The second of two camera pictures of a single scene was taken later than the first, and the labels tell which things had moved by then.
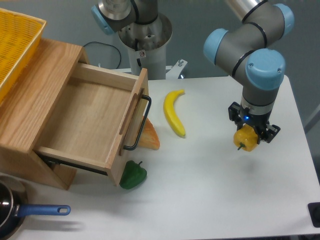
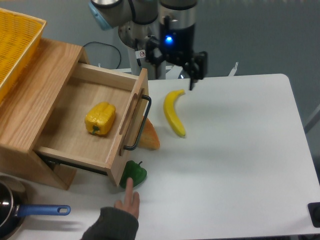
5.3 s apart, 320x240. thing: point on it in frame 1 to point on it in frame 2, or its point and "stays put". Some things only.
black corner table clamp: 314,210 stays put
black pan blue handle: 14,207 stays put
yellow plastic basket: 20,35 stays put
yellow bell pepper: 246,138 to 100,118
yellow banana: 170,112 stays put
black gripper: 260,120 to 177,45
